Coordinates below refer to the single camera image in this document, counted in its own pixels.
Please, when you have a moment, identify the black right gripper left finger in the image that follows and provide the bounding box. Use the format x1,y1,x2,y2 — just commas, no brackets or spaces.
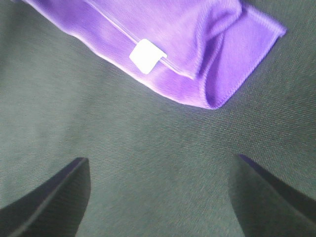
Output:
0,158,90,237

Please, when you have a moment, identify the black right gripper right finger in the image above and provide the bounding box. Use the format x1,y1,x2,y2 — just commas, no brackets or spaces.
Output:
228,154,316,237

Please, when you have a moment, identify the purple microfibre towel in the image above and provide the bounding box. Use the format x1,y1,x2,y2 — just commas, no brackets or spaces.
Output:
28,0,286,110

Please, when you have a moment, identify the black table cloth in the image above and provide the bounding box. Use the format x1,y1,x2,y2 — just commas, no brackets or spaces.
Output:
0,0,316,237

